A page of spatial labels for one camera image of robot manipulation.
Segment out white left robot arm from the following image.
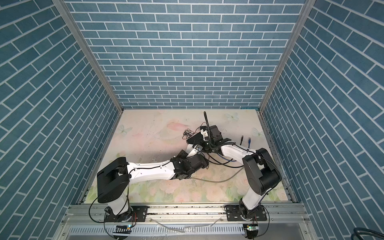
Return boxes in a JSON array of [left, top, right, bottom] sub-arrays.
[[97, 150, 208, 216]]

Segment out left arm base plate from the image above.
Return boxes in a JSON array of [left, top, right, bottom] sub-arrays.
[[104, 206, 148, 223]]

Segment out aluminium corner post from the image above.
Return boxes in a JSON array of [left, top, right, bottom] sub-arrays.
[[52, 0, 124, 114], [259, 0, 316, 113]]

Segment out aluminium corner post left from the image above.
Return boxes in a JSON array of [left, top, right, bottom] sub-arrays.
[[52, 0, 124, 114]]

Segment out black power adapter with cable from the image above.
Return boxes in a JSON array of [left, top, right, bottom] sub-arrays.
[[182, 126, 201, 140]]

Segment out white box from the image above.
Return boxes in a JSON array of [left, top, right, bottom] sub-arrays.
[[186, 144, 203, 158]]

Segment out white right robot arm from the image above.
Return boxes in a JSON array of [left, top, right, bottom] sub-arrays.
[[200, 126, 282, 212]]

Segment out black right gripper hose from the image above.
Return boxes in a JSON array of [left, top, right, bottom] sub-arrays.
[[203, 111, 212, 145]]

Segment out black cable bottom right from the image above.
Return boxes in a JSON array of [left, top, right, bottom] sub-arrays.
[[350, 227, 384, 240]]

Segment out blue ethernet cable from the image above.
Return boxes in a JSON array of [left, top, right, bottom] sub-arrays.
[[215, 137, 252, 163]]

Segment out black network switch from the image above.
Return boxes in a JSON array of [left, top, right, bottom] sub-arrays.
[[187, 133, 205, 146]]

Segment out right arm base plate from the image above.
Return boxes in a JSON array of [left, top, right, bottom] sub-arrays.
[[224, 205, 267, 222]]

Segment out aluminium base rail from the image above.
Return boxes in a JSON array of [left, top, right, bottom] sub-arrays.
[[54, 202, 316, 240]]

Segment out aluminium corner post right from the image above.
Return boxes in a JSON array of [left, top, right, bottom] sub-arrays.
[[259, 0, 316, 113]]

